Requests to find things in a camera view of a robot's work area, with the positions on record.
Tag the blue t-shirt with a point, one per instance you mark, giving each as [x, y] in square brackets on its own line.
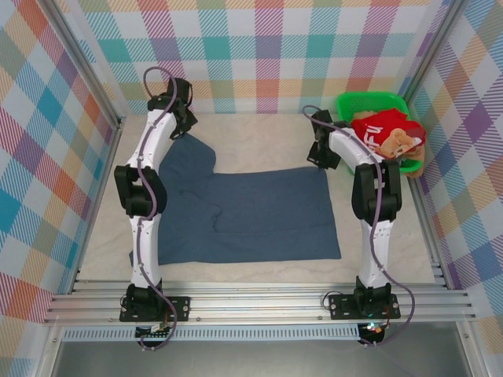
[275, 216]

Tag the small controller board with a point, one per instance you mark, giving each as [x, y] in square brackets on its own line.
[373, 333]
[153, 333]

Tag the green plastic basket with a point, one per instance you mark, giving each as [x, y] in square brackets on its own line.
[349, 104]

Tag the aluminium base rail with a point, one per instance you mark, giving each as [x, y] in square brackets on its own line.
[255, 304]

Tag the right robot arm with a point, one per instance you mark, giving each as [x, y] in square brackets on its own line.
[379, 251]

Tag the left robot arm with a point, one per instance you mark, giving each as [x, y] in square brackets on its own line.
[151, 255]

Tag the red printed t-shirt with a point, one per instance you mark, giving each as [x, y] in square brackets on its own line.
[373, 129]

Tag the brown garment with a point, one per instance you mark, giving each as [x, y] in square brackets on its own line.
[418, 157]

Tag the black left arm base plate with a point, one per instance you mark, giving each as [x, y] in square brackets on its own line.
[178, 308]

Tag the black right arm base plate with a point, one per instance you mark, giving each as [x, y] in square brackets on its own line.
[342, 308]

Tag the aluminium corner post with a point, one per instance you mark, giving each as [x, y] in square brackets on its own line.
[432, 51]
[86, 74]

